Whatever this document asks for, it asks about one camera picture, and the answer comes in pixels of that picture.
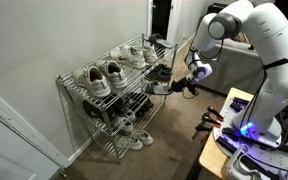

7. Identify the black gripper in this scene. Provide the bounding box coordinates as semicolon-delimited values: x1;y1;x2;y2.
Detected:
169;77;200;96

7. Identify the grey slipper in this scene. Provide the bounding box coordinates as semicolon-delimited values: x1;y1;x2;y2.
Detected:
147;33;176;50
143;81;176;97

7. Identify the black striped sandal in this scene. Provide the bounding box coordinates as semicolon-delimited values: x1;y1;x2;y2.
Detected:
124;92;148;111
135;98;155;118

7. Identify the white Nike sneaker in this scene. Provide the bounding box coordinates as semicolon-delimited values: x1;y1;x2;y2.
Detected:
109;45;147;70
132;44;159;65

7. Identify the white grey sneaker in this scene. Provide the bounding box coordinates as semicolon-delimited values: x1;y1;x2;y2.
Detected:
137;130;154;147
116;133;144;152

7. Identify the black low shoe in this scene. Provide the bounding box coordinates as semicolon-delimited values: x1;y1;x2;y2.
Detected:
109;96;129;118

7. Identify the white sneaker with red lining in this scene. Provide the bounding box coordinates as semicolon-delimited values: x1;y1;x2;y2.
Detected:
73;64;112;99
95;59;129;91

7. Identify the grey sofa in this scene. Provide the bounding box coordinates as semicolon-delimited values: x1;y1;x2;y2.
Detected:
197;38;268;97

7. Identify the small white sneaker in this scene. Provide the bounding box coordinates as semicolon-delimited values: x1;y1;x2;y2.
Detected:
117;116;135;133

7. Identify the white doorway trim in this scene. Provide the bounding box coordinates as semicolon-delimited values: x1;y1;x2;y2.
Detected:
146;0;182;46

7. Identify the wooden table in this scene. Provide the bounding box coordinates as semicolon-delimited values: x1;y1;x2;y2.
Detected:
198;87;288;180

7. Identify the patterned pillow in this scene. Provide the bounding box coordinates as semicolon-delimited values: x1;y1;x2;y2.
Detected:
232;31;252;44

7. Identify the black Nike shoe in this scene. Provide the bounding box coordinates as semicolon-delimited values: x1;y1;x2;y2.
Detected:
82;99;110;123

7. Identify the black speaker box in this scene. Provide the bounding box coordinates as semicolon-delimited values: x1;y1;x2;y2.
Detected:
206;2;230;15

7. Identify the white door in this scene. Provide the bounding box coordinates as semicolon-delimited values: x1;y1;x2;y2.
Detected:
0;109;62;180

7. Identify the black clamp with red handle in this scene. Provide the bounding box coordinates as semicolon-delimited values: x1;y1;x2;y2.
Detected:
192;123;215;139
201;113;222;129
207;105;225;122

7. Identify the black mounting bracket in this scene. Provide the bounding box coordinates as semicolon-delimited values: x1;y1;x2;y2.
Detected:
229;96;250;113
216;135;240;155

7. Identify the chrome wire shoe rack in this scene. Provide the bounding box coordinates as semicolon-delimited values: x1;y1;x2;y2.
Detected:
55;33;179;164

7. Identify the white door frame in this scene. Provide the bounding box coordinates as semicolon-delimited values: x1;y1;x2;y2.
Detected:
0;82;72;169

